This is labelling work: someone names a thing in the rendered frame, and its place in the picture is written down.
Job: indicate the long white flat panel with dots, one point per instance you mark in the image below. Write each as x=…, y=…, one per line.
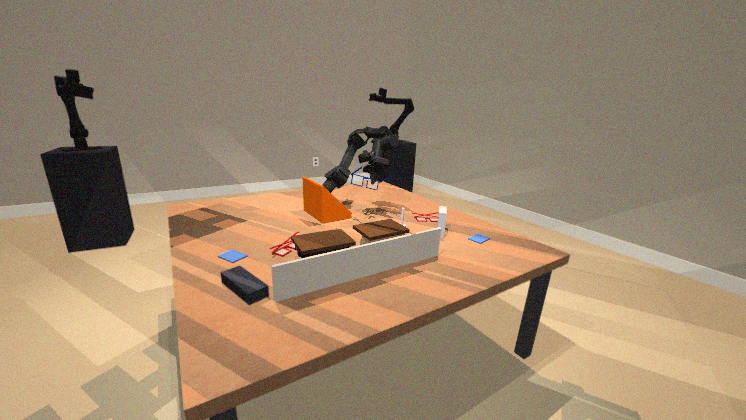
x=301, y=276

